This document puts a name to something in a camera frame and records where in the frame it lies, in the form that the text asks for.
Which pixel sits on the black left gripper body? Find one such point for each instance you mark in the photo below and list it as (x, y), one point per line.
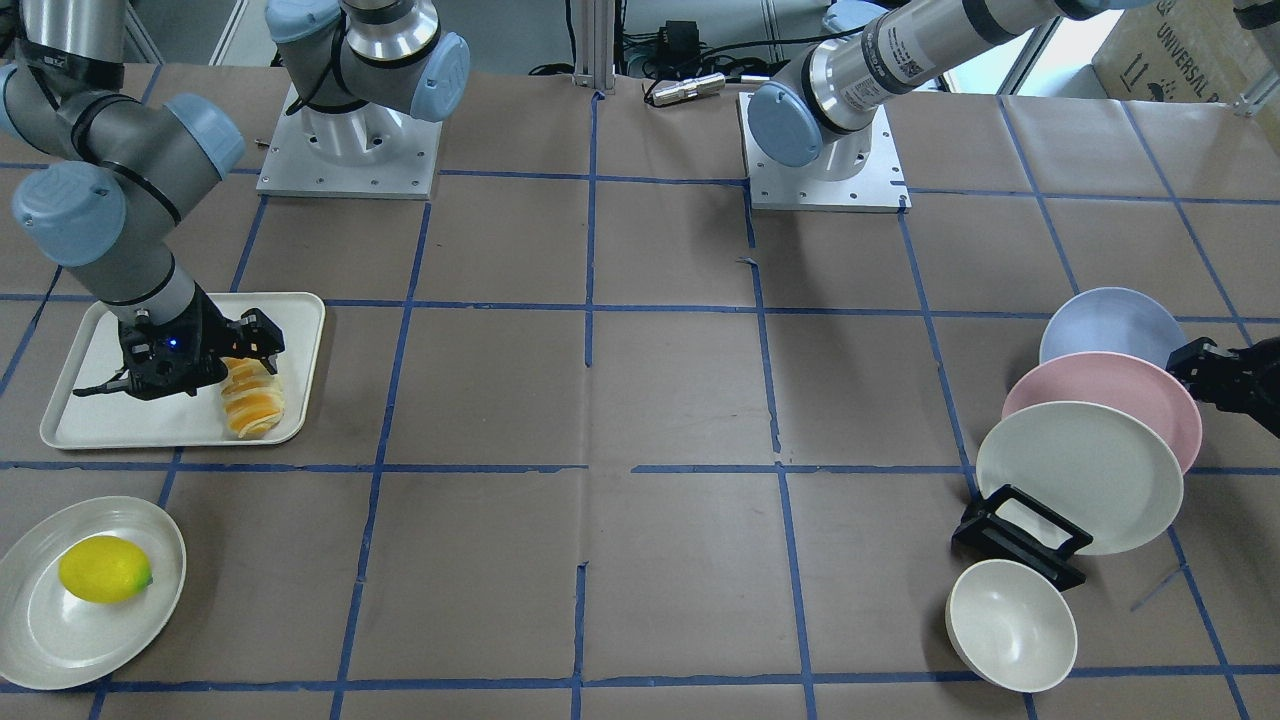
(1262, 382)

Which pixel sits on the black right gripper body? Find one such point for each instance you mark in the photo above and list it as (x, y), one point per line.
(214, 337)

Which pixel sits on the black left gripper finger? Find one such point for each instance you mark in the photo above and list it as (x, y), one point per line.
(1208, 369)

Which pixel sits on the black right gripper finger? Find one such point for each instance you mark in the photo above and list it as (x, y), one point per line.
(257, 337)

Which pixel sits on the orange striped bread roll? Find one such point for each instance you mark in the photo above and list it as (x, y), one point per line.
(252, 398)

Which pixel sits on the blue plate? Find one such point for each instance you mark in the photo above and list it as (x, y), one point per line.
(1113, 319)

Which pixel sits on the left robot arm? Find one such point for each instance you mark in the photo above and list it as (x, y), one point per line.
(840, 81)

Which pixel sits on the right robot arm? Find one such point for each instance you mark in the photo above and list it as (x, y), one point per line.
(125, 175)

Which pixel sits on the pink plate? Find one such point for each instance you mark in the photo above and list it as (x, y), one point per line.
(1125, 383)

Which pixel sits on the cream plate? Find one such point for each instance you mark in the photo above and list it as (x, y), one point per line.
(1103, 470)

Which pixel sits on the white round plate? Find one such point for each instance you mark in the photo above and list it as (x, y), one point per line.
(53, 640)

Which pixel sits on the white rectangular tray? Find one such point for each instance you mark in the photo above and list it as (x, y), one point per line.
(120, 421)

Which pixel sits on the yellow lemon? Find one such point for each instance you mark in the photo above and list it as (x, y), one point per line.
(105, 569)

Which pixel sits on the black dish rack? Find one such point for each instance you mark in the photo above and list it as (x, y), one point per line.
(983, 530)

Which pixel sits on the cardboard box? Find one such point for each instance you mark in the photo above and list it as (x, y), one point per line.
(1179, 51)

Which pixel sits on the cream bowl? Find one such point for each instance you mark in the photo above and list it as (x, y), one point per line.
(1011, 627)

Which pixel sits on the black power adapter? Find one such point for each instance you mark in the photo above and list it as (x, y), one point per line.
(678, 39)

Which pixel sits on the silver metal cylinder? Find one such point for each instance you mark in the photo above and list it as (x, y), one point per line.
(665, 94)

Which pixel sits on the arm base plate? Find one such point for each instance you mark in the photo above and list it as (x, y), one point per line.
(861, 172)
(370, 153)

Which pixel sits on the aluminium frame post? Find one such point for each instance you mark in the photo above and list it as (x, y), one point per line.
(594, 26)

